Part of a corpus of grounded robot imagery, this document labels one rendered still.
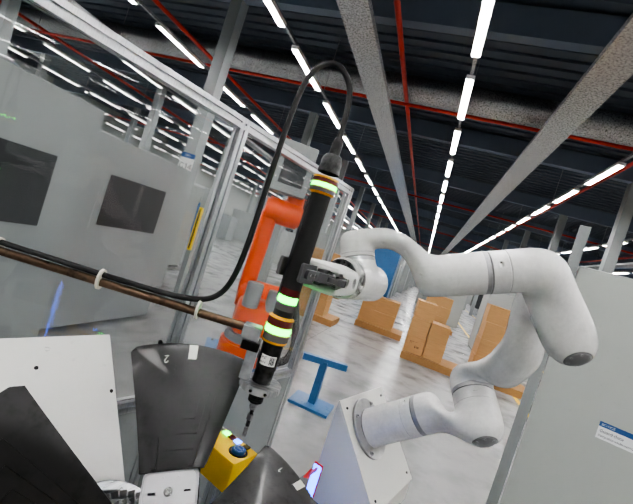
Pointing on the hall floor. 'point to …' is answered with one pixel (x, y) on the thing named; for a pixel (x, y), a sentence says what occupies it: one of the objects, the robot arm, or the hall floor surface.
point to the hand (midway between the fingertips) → (296, 269)
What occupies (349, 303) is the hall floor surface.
